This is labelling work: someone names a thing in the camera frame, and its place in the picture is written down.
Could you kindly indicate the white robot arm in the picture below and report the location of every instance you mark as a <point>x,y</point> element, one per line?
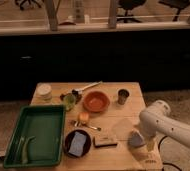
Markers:
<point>155,118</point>

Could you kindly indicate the wooden post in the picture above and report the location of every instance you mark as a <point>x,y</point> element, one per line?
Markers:
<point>51,13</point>
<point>112,19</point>

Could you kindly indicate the green vegetable in tray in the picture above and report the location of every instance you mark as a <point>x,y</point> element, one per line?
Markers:
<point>24,154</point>

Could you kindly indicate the black office chair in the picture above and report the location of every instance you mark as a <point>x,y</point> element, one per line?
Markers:
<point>127,6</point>

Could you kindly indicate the dark metal cup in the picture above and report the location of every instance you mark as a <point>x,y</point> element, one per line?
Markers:
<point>123,94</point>

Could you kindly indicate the blue sponge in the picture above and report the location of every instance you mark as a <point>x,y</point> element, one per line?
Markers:
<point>77,144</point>

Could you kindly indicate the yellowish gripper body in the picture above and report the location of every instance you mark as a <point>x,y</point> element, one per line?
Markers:
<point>150,143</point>

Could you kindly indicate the black board eraser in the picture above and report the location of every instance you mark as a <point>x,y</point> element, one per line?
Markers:
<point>104,141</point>

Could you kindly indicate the orange small block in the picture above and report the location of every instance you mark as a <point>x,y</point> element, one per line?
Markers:
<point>83,117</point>

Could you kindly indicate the wooden post left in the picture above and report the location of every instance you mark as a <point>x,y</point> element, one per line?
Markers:
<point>51,13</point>

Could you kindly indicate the wooden post right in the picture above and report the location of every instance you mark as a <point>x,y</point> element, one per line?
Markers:
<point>112,19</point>

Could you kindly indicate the metal fork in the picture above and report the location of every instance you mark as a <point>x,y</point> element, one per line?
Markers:
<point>78,124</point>

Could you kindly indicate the green plastic tray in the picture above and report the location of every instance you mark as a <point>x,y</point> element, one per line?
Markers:
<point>46,123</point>

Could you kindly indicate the black round plate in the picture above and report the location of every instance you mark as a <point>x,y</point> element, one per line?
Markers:
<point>69,138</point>

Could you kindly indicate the grey towel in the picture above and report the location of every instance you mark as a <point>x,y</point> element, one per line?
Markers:
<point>136,140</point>

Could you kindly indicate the red bowl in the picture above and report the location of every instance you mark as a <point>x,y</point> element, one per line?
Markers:
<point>96,101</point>

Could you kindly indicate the white handled brush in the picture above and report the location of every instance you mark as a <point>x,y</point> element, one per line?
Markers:
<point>80,90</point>

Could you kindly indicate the green cup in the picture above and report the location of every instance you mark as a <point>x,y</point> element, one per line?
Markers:
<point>69,101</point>

